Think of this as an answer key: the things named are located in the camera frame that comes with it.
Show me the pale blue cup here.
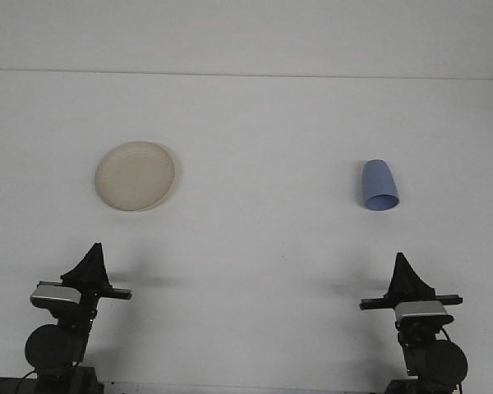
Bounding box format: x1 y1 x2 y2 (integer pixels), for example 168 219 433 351
361 158 400 212

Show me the pale round plate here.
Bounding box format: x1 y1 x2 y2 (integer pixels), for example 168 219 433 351
93 140 181 213

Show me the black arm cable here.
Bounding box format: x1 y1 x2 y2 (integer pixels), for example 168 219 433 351
440 326 466 394
18 370 38 394

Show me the dark base platform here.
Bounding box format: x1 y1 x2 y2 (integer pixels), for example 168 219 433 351
0 375 30 394

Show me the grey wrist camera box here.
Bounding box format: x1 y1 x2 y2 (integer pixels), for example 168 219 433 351
394 300 454 323
30 285 84 308

